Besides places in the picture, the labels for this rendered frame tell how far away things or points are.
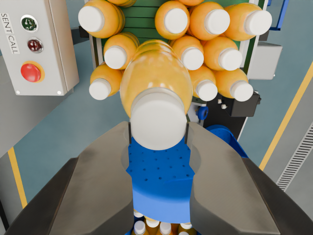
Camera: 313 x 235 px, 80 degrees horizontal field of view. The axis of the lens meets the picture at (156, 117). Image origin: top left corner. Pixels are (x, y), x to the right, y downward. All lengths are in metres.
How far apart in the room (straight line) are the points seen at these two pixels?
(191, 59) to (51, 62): 0.27
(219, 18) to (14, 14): 0.35
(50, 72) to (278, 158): 2.17
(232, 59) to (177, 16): 0.13
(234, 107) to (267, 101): 1.32
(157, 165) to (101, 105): 1.26
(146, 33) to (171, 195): 0.42
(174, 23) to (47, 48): 0.24
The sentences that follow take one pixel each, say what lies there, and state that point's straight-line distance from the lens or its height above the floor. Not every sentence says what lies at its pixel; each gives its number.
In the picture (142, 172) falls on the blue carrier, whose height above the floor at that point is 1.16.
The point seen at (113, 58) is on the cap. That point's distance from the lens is 0.38.
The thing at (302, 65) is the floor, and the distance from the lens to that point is 1.92.
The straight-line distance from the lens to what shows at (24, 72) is 0.45.
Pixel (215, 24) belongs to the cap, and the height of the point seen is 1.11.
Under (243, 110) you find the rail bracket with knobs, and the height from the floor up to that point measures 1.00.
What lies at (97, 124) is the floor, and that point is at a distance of 1.76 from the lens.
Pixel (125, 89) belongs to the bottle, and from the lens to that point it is 0.16.
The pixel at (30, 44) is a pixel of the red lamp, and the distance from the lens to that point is 0.43.
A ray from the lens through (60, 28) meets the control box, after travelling 0.46.
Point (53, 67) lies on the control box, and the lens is 0.43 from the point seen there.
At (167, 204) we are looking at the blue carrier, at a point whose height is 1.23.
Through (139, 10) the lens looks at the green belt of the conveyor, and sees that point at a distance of 0.58.
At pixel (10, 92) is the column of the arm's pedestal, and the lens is 1.03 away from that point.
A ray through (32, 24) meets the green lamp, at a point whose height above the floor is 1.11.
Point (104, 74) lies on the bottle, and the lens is 0.43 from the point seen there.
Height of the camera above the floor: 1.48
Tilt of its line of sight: 63 degrees down
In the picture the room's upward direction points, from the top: 177 degrees clockwise
